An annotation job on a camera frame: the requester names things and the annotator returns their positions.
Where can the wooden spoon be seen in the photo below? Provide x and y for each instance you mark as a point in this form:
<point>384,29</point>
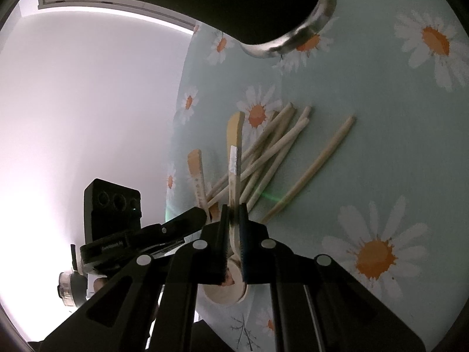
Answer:
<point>234,176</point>
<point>198,181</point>
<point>235,126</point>

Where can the black utensil holder metal rim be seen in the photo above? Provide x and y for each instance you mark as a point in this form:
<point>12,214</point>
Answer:
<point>205,0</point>

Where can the pile of wooden chopsticks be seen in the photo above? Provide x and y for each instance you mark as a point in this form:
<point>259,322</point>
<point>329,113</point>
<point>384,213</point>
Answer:
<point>273,143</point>

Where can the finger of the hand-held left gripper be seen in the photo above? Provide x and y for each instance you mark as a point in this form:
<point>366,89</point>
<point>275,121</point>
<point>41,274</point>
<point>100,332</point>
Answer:
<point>172,229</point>

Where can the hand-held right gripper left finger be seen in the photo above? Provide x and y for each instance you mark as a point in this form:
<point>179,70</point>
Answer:
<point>222,249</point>

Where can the daisy print tablecloth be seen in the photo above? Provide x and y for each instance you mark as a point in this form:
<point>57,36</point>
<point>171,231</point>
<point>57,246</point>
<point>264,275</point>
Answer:
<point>366,176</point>

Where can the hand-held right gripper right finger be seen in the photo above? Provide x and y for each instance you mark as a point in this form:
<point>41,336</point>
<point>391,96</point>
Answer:
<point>244,249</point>

